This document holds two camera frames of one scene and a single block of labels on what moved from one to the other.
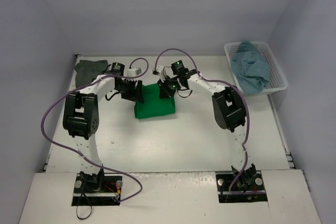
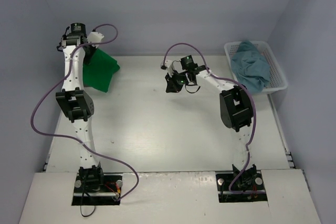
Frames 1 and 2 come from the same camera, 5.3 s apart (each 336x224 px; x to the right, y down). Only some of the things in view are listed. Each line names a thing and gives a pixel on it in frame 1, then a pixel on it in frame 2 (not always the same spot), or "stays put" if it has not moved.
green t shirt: (153, 105) -> (98, 74)
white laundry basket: (277, 81) stays put
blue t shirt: (251, 68) stays put
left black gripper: (134, 91) -> (89, 51)
